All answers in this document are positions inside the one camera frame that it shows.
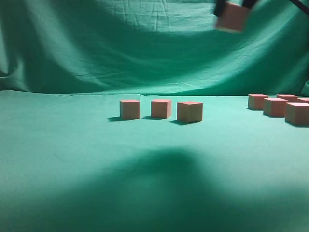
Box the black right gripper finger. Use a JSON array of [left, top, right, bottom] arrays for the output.
[[242, 0, 258, 10]]

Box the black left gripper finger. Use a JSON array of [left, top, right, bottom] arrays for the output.
[[213, 0, 227, 17]]

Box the pink cube placed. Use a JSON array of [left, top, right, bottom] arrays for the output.
[[151, 99, 171, 118], [119, 99, 140, 120], [177, 101, 203, 123], [215, 2, 250, 33]]

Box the pink cube column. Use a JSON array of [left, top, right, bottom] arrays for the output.
[[285, 102, 309, 126], [276, 94, 298, 102], [248, 94, 269, 110], [297, 97, 309, 104], [263, 98, 288, 117]]

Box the green cloth backdrop and cover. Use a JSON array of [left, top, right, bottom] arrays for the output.
[[0, 0, 309, 232]]

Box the black cable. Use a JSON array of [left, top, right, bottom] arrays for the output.
[[289, 0, 309, 15]]

